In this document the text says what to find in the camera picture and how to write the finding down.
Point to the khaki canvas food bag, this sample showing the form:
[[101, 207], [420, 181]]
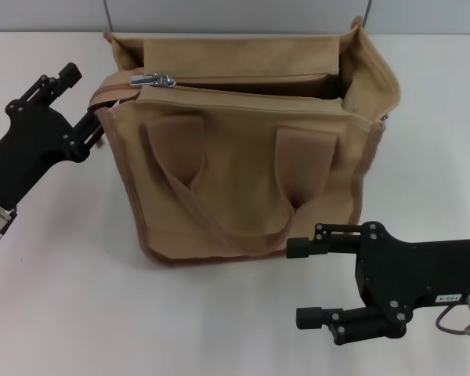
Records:
[[239, 176]]

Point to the silver zipper pull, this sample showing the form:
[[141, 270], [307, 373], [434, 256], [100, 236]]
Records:
[[158, 80]]

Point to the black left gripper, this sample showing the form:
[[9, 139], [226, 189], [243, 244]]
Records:
[[27, 149]]

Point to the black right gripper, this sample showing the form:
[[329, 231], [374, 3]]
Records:
[[415, 270]]

